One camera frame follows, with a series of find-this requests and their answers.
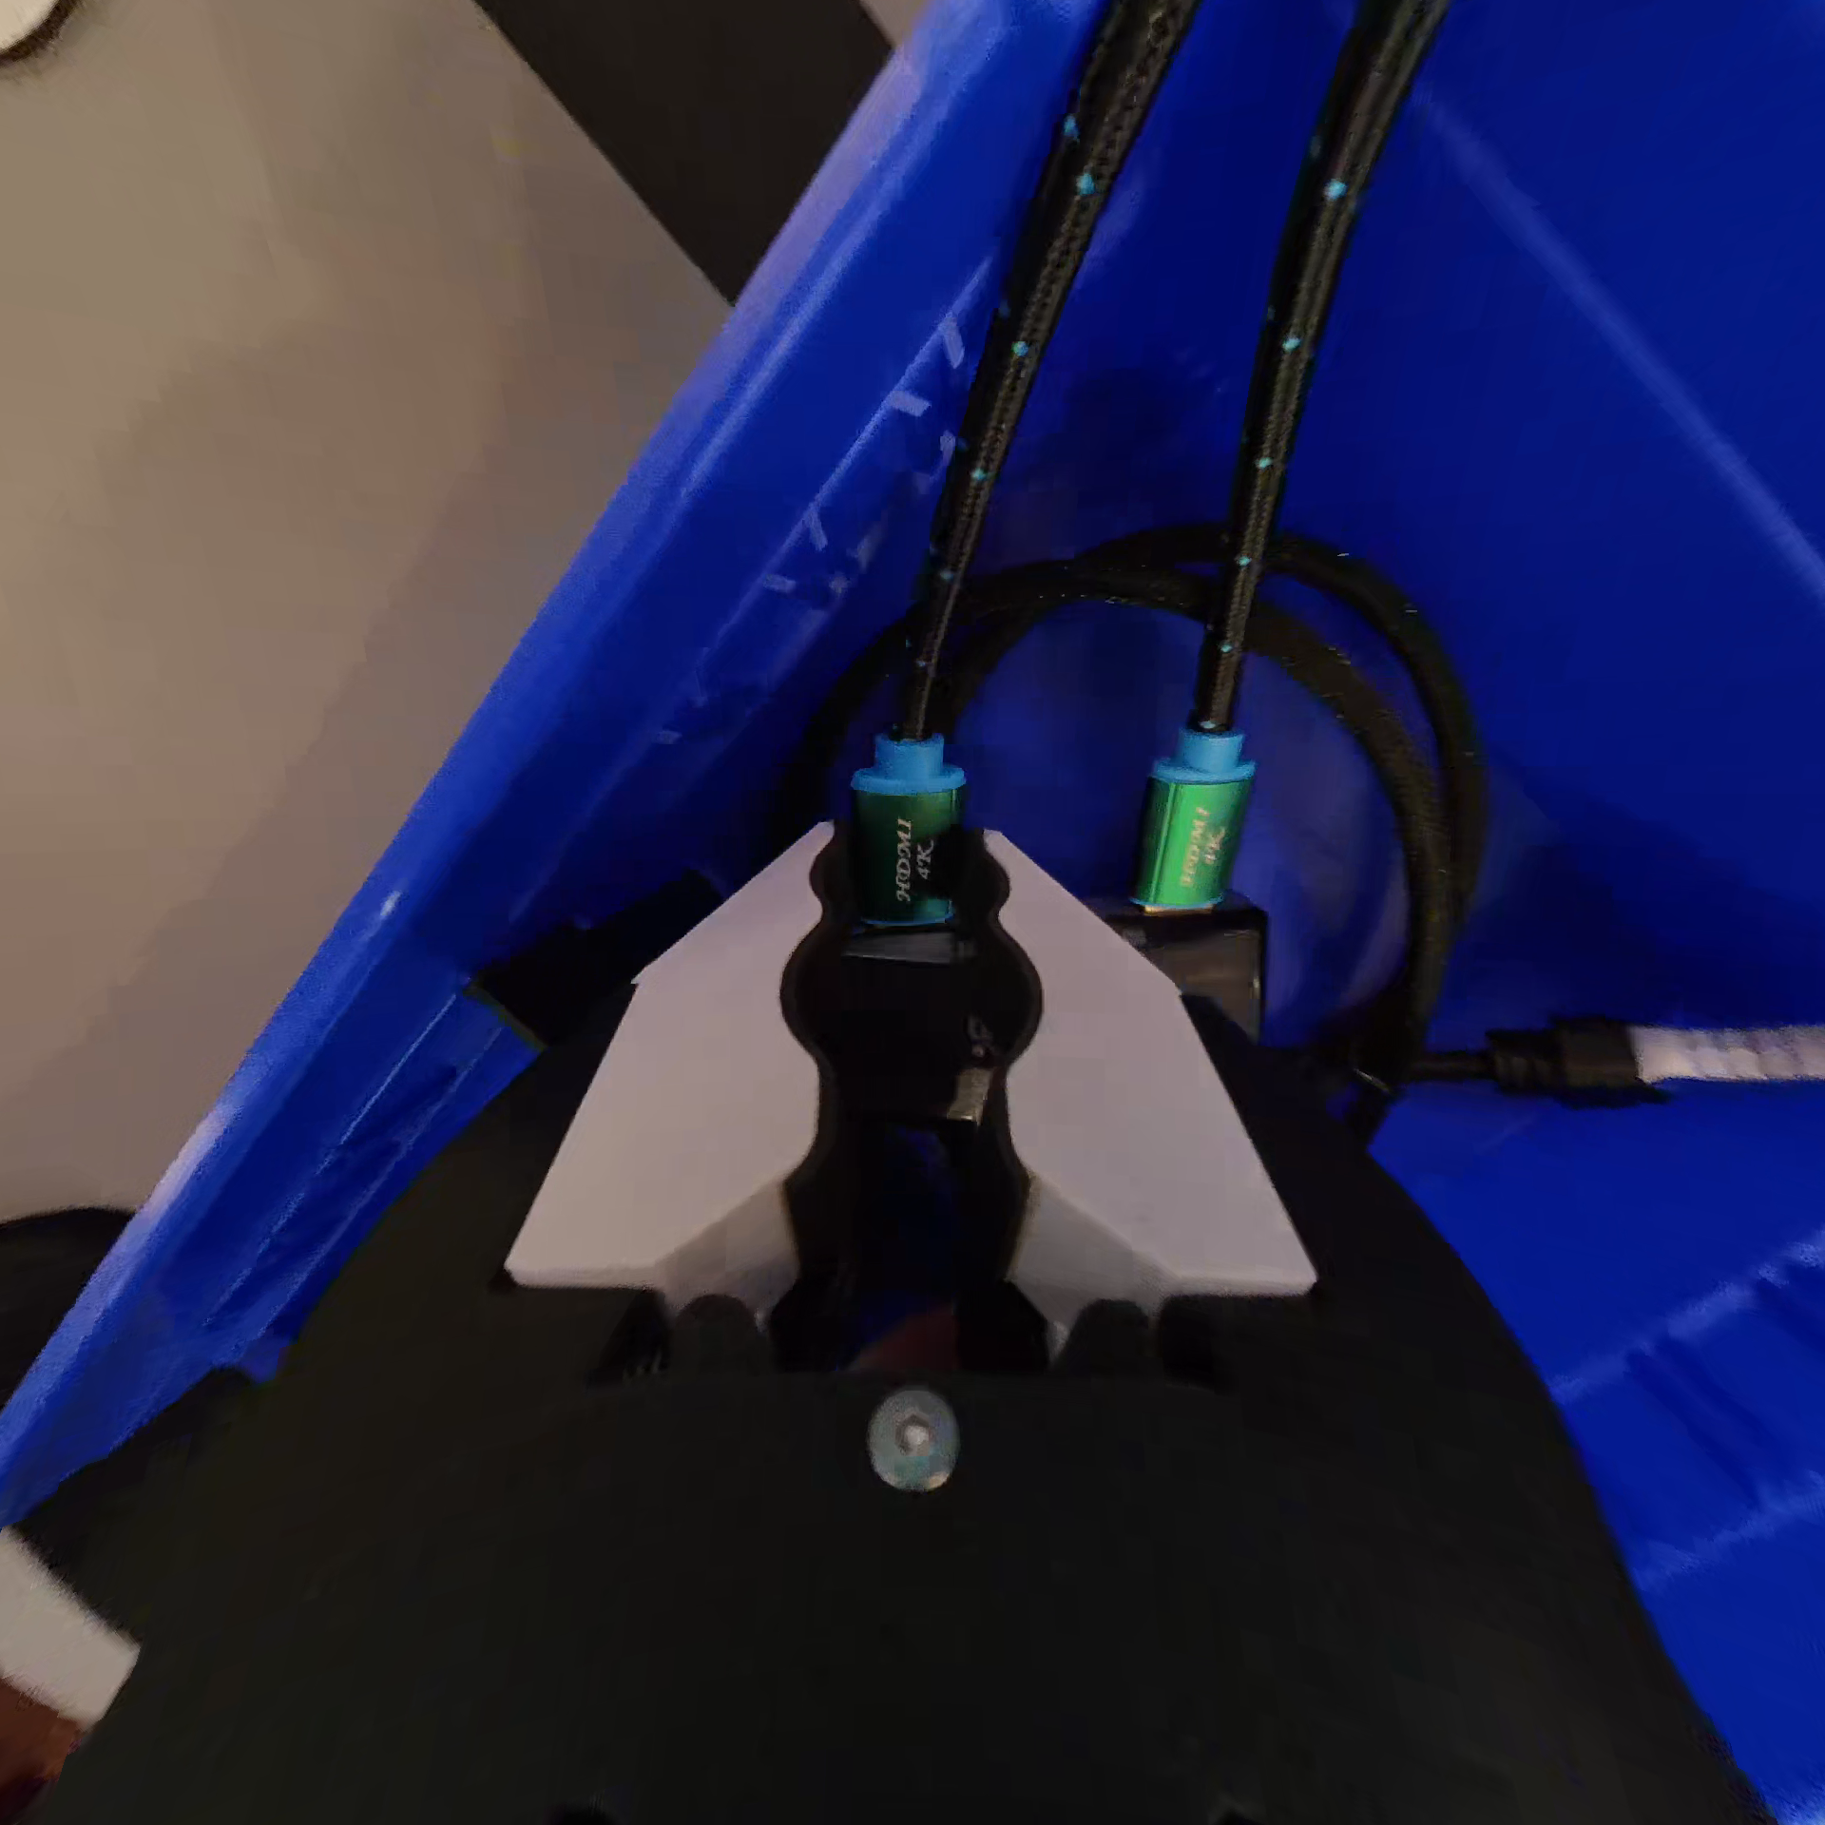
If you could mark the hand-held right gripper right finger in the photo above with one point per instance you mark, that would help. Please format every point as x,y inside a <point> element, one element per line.
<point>1156,1142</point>

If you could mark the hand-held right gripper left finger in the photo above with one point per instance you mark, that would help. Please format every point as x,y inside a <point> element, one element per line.
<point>671,1142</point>

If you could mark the blue divided plastic bin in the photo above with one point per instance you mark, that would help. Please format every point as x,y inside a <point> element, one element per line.
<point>1598,428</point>

